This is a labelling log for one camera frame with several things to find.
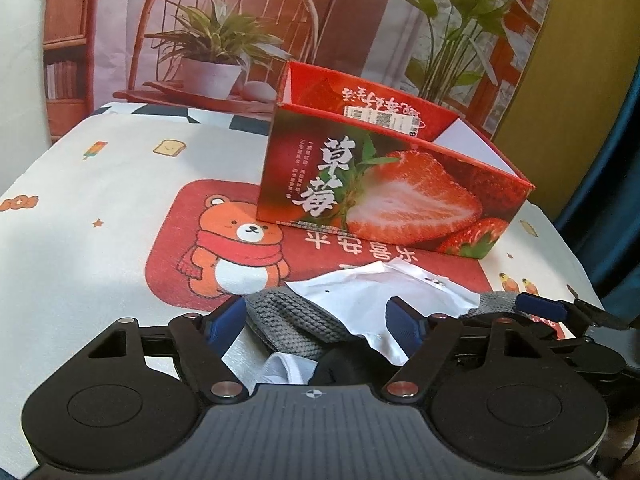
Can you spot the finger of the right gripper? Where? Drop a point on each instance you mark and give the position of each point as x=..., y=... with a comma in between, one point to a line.
x=541, y=307

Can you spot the cartoon printed table mat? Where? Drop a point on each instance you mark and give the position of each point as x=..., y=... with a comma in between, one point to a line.
x=142, y=216

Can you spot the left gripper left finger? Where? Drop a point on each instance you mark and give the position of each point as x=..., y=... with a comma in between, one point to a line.
x=201, y=341

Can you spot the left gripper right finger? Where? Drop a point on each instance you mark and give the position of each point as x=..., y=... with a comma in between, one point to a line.
x=428, y=341

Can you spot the white fabric piece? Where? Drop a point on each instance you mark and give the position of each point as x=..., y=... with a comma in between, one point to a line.
x=357, y=298

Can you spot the living room scene backdrop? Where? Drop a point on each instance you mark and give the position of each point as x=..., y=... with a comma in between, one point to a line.
x=467, y=55

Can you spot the red strawberry cardboard box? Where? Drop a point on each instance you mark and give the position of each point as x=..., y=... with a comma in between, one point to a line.
x=351, y=157

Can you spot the grey knitted cloth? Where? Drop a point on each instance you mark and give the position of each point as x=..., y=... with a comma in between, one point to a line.
x=289, y=323

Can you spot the black soft cloth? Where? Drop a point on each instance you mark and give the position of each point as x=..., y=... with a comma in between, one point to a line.
x=353, y=363

